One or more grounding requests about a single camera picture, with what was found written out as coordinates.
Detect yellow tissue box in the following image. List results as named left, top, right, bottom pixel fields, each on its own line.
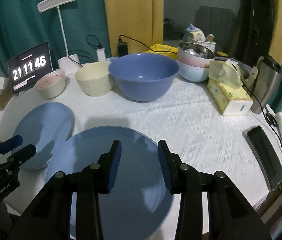
left=208, top=59, right=253, bottom=115

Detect large blue bowl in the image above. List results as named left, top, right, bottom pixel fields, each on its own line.
left=108, top=53, right=180, bottom=102

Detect steel bowl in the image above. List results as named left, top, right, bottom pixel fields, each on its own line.
left=177, top=42, right=215, bottom=60

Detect cardboard box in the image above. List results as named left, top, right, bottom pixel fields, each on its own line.
left=0, top=86, right=13, bottom=111

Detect black charging cable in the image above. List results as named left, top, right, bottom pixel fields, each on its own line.
left=230, top=62, right=282, bottom=176

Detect cream bowl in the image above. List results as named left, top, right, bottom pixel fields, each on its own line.
left=75, top=61, right=114, bottom=97

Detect black smartphone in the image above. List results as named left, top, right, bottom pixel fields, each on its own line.
left=242, top=126, right=282, bottom=194

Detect yellow curtain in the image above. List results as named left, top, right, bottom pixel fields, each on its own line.
left=104, top=0, right=164, bottom=56

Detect blue plate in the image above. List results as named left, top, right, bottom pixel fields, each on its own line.
left=13, top=102, right=74, bottom=170
left=46, top=126, right=174, bottom=239

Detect white phone charger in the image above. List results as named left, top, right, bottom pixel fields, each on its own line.
left=96, top=47, right=107, bottom=62

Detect white perforated basket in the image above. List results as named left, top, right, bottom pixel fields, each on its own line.
left=187, top=37, right=216, bottom=53

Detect yellow snack bag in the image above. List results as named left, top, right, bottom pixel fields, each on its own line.
left=145, top=44, right=178, bottom=60

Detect light blue bowl in stack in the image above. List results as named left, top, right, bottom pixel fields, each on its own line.
left=177, top=60, right=209, bottom=82

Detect black power adapter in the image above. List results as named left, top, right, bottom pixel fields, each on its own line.
left=117, top=38, right=128, bottom=57

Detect tablet showing clock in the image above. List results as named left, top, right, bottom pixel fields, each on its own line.
left=8, top=42, right=53, bottom=95

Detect small white box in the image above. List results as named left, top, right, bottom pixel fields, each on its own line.
left=0, top=77, right=10, bottom=90

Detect white tablecloth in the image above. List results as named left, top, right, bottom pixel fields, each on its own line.
left=56, top=76, right=282, bottom=239

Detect pink bowl in stack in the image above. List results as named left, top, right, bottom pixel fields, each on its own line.
left=177, top=53, right=214, bottom=68

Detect pink strawberry bowl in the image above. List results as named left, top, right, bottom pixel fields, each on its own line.
left=34, top=69, right=65, bottom=99

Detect teal curtain left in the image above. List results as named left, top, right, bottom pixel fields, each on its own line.
left=0, top=0, right=110, bottom=74

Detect white desk lamp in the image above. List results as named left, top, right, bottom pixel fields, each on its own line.
left=37, top=0, right=81, bottom=78

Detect black scissors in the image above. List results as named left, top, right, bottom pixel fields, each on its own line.
left=265, top=106, right=278, bottom=127

